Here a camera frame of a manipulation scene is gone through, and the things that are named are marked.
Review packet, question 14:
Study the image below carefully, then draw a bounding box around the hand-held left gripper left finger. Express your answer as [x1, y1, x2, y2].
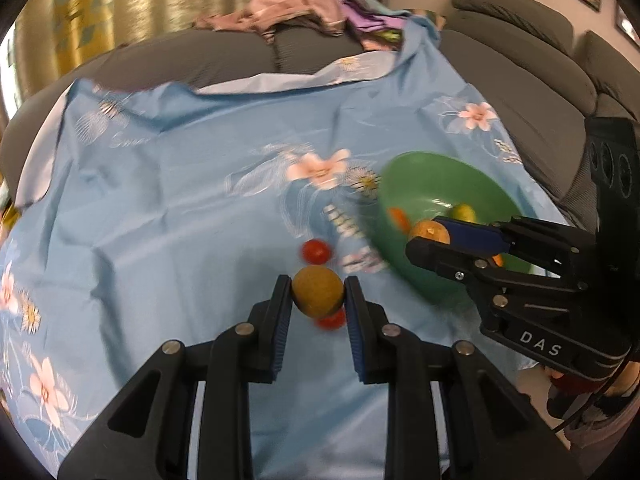
[57, 275, 293, 480]

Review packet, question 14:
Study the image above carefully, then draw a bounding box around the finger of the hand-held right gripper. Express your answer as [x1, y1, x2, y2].
[405, 237, 553, 307]
[434, 215, 597, 282]

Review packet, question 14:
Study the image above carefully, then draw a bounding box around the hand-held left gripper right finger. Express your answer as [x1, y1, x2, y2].
[344, 276, 583, 480]

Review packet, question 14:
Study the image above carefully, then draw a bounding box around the tan round longan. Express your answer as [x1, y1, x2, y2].
[291, 266, 346, 319]
[408, 220, 451, 247]

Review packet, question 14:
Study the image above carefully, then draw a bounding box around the small orange tangerine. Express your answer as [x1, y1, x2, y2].
[388, 207, 412, 233]

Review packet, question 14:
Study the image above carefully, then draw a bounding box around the green plastic bowl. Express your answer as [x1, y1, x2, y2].
[376, 151, 568, 307]

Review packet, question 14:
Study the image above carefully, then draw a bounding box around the person's right hand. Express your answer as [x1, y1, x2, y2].
[546, 364, 640, 423]

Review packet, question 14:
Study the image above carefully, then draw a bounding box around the red cherry tomato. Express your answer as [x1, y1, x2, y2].
[315, 307, 347, 332]
[301, 239, 334, 266]

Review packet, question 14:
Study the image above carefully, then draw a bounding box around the blue floral bed sheet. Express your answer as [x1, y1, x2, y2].
[0, 10, 571, 480]

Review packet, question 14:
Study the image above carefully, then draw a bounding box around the green patterned cloth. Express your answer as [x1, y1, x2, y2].
[371, 27, 405, 52]

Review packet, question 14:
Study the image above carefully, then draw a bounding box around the teal cloth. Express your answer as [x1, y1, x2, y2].
[370, 0, 418, 17]

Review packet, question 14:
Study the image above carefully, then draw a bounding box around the purple garment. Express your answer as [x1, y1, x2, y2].
[339, 0, 407, 37]

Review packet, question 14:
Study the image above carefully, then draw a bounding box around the grey sofa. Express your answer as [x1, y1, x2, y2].
[0, 0, 640, 233]

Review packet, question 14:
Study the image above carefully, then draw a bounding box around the pink garment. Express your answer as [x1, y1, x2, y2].
[194, 0, 347, 43]

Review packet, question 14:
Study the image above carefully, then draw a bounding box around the black cable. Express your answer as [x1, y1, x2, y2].
[550, 340, 640, 433]

